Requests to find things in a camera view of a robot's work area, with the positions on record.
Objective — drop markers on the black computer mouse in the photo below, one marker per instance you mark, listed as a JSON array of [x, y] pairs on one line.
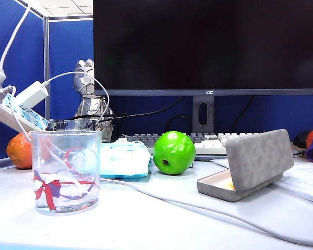
[[301, 140]]

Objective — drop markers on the white charger adapter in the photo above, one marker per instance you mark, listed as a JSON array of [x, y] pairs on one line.
[[31, 95]]

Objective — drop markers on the blue white tissue pack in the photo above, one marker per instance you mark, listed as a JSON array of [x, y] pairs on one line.
[[124, 161]]

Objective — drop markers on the grey felt glasses case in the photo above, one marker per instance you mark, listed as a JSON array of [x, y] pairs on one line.
[[258, 159]]

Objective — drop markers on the black AOC computer monitor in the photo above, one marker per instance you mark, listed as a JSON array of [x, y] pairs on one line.
[[211, 52]]

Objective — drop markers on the grey plug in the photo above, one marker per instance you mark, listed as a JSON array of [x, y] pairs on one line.
[[1, 93]]

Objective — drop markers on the silver partition frame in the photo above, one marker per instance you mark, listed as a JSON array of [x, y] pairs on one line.
[[46, 65]]

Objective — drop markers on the black electronic device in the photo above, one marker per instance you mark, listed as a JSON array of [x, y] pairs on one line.
[[57, 125]]

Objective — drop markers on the grey white mechanical keyboard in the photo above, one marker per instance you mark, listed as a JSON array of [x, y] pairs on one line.
[[211, 147]]

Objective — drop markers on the grey monitor stand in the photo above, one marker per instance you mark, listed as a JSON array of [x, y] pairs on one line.
[[195, 117]]

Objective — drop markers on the yellow lens cloth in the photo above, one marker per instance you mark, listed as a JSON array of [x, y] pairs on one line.
[[230, 185]]

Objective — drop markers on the green apple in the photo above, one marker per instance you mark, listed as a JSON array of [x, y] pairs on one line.
[[174, 153]]

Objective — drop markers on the clear glass ribbon-print cup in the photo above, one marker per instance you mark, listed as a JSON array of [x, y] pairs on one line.
[[66, 161]]

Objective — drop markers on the white power strip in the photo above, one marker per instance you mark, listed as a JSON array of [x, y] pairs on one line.
[[2, 112]]

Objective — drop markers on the silver robot bust figurine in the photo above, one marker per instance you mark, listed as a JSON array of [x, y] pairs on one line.
[[84, 75]]

